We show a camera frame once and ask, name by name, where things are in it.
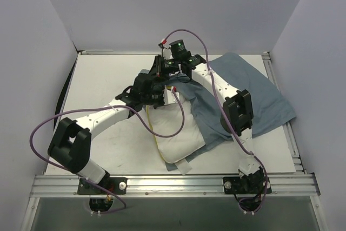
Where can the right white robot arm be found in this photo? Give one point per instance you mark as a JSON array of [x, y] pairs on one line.
[[235, 105]]

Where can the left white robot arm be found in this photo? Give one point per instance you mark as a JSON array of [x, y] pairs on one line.
[[71, 143]]

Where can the blue-grey pillowcase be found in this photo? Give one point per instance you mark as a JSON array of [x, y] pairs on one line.
[[271, 112]]

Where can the white pillow yellow edge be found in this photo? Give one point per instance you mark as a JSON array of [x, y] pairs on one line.
[[180, 135]]

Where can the back aluminium rail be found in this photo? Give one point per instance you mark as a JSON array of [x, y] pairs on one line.
[[96, 52]]

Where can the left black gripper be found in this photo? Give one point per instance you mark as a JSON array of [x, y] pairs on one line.
[[158, 98]]

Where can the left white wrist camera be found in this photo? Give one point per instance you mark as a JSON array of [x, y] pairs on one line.
[[171, 95]]

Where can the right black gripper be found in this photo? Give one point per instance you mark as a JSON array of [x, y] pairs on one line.
[[157, 66]]

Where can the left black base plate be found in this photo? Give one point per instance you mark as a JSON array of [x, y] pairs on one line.
[[115, 184]]

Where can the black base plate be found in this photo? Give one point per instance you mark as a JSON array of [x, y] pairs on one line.
[[252, 184], [115, 184]]

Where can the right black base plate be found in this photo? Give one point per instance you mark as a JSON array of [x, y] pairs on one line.
[[252, 184]]

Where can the front aluminium rail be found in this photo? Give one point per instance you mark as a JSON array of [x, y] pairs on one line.
[[62, 186]]

